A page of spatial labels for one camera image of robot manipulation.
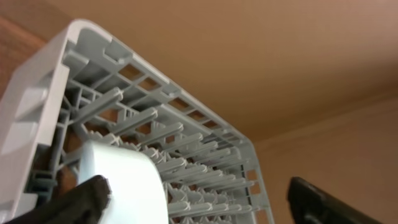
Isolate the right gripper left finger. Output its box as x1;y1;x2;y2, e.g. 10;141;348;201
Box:
6;175;111;224

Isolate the light blue bowl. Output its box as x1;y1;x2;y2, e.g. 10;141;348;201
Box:
77;141;169;224

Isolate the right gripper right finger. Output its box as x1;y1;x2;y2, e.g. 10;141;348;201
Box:
287;177;381;224

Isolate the grey dishwasher rack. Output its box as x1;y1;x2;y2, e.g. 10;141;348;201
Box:
1;19;274;223

